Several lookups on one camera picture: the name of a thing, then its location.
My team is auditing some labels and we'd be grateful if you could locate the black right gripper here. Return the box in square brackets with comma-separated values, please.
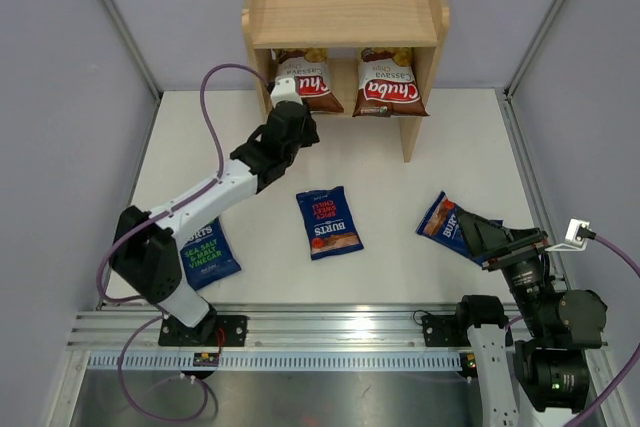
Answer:
[457, 207, 556, 335]

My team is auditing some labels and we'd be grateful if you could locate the Chuba cassava chips bag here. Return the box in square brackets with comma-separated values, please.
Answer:
[353, 47, 427, 117]
[274, 47, 344, 113]

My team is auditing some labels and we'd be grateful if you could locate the blue burts spicy chilli bag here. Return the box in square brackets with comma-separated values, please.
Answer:
[296, 186, 364, 261]
[416, 191, 483, 265]

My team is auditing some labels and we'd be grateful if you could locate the blue Burts sea salt vinegar bag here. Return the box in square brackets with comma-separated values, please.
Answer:
[180, 218, 241, 291]

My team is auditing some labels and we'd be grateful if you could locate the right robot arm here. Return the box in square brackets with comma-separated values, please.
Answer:
[453, 208, 607, 426]

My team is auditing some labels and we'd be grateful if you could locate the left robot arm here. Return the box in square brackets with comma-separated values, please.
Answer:
[107, 101, 319, 346]

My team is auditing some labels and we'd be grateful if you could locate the wooden two-tier shelf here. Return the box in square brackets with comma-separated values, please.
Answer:
[241, 0, 451, 164]

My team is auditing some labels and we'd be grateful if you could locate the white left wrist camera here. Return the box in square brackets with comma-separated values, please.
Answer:
[269, 76, 303, 108]

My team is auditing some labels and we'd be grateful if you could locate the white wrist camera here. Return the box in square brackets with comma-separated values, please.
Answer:
[269, 76, 303, 108]
[545, 218, 596, 252]

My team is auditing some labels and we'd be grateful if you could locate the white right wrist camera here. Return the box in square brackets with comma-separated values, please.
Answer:
[545, 218, 596, 252]

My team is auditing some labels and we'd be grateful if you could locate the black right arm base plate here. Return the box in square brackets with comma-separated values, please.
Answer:
[412, 310, 474, 347]

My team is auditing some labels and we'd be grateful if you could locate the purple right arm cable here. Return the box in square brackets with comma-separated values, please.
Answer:
[504, 231, 640, 416]

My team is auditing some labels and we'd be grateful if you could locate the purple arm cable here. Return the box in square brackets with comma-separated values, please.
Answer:
[504, 231, 640, 416]
[95, 62, 274, 418]

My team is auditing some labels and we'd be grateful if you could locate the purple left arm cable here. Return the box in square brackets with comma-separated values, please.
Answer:
[95, 62, 274, 418]

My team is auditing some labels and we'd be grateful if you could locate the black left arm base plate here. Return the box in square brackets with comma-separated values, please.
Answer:
[158, 314, 248, 347]

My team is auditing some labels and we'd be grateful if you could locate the left aluminium frame post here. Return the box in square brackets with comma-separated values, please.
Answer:
[69, 0, 162, 103]

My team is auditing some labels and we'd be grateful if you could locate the aluminium frame post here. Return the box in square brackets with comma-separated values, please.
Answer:
[69, 0, 162, 103]
[503, 0, 568, 102]

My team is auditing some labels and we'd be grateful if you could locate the slotted grey cable duct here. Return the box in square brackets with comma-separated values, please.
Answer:
[87, 350, 476, 372]

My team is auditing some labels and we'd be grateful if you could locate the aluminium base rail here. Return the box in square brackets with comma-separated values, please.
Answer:
[65, 303, 455, 352]

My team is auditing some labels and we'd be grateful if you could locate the right aluminium frame post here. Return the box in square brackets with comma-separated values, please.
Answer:
[503, 0, 568, 102]

